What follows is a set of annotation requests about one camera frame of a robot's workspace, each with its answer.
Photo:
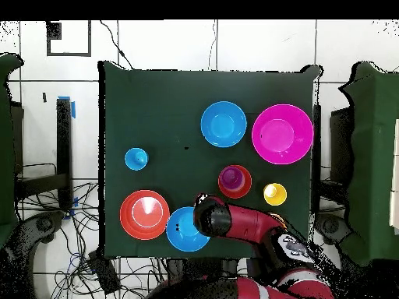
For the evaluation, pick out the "green cloth side table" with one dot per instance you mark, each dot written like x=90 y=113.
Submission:
x=374 y=155
x=6 y=140

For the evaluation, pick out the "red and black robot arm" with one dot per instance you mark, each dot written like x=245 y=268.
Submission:
x=249 y=221

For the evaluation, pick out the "black metal post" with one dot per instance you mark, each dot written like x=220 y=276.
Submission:
x=64 y=140
x=317 y=155

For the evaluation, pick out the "small orange-red plastic bowl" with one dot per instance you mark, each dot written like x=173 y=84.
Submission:
x=247 y=187

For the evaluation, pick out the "black power adapter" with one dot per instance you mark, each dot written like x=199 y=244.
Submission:
x=104 y=274

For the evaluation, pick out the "yellow plastic cup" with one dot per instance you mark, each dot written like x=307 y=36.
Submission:
x=275 y=194

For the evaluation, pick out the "dark green tablecloth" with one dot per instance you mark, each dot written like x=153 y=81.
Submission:
x=156 y=109

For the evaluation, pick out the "blue plastic cup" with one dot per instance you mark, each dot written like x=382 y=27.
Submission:
x=136 y=158

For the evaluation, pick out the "black square floor frame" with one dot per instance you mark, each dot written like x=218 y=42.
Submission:
x=68 y=54

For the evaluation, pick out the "purple plastic cup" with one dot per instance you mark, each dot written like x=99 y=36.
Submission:
x=231 y=177

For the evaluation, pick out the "large pink plastic bowl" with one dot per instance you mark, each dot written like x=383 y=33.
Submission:
x=282 y=134

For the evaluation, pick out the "blue plastic bowl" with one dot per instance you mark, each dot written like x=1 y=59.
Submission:
x=223 y=124
x=182 y=230

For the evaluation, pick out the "large orange-red plastic bowl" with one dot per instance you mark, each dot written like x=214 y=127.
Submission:
x=144 y=215

